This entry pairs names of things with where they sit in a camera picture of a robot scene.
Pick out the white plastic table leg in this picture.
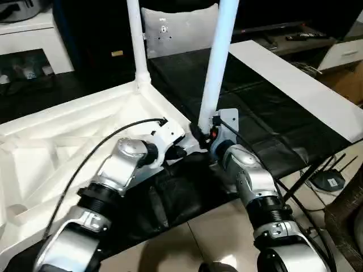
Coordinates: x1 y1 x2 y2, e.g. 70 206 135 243
126 0 151 87
197 0 240 134

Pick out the white plastic table top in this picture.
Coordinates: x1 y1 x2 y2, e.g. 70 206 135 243
0 76 211 263

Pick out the black mat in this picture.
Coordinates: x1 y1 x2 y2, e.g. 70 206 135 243
0 48 354 247

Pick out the white flat board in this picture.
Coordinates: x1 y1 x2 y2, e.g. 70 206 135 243
228 39 363 144

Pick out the black television stand foot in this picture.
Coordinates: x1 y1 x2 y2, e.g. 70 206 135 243
262 31 278 51

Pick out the grey pillow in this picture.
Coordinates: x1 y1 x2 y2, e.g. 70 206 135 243
141 4 221 60

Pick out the black thin rod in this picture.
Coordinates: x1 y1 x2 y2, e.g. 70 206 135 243
279 150 339 202

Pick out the black bar pink mark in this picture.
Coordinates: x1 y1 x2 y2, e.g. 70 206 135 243
235 21 309 34

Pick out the dark round object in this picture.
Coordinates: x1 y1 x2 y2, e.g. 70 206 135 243
198 262 237 272

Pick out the brown low sideboard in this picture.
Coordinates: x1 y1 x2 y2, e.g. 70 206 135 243
255 28 343 57

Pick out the black power adapter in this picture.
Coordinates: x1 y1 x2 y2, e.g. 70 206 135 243
308 154 358 194

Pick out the black remote control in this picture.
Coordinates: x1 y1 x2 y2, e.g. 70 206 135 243
285 32 327 41

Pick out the black cabinet blue edge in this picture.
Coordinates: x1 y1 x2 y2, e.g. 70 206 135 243
53 0 146 75

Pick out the white low drawer unit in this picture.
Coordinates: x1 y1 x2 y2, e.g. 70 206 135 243
316 37 363 71

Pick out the dark wicker basket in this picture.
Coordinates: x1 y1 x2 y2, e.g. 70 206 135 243
324 181 363 272

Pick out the white cabinet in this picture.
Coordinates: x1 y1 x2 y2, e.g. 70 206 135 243
0 12 75 78

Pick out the grey helmet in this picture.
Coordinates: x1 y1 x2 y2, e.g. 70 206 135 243
0 0 49 23

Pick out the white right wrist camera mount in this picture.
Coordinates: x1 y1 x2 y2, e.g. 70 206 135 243
211 108 239 159

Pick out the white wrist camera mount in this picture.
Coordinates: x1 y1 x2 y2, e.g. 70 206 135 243
211 108 239 159
147 120 187 170

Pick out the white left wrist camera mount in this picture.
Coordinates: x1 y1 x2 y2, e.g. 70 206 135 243
147 120 187 170

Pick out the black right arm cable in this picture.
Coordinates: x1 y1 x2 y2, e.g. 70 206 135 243
220 120 340 272

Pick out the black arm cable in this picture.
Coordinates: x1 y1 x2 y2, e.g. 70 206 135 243
36 117 168 257
220 120 340 272

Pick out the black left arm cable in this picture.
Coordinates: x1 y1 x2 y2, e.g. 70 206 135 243
36 117 168 257

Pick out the white floor cable bundle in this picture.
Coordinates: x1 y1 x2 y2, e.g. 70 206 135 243
294 61 324 77

